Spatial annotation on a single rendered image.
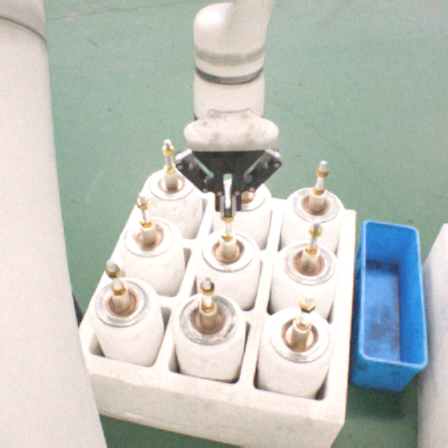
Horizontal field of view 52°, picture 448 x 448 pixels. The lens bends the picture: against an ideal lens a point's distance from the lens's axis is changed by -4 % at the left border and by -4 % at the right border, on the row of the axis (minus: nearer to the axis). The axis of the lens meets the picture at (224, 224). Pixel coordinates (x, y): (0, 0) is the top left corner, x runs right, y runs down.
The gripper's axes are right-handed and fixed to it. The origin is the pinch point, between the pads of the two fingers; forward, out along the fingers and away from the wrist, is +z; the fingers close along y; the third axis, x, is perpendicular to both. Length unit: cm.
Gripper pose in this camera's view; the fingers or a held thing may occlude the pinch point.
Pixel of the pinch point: (227, 201)
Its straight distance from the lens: 62.0
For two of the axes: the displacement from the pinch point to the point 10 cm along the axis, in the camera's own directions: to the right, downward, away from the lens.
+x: 0.3, 7.4, -6.7
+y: -10.0, 0.2, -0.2
